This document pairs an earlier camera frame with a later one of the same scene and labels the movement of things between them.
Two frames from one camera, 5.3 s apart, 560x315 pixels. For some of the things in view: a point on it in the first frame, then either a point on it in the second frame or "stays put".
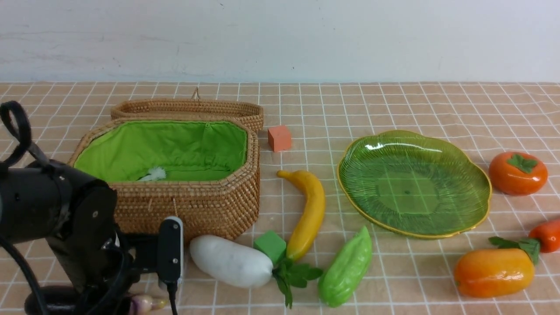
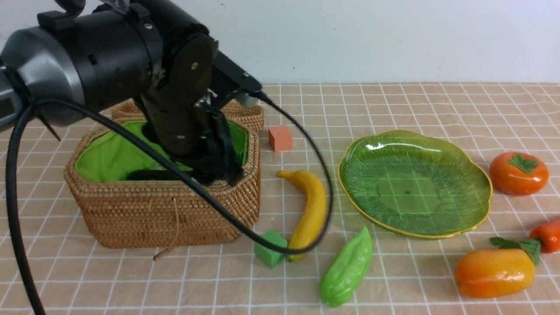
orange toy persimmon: (517, 173) stays put
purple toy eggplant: (92, 300) to (152, 175)
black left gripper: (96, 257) to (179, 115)
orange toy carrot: (544, 237) stays put
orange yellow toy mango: (493, 273) stays put
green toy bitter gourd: (344, 271) stays put
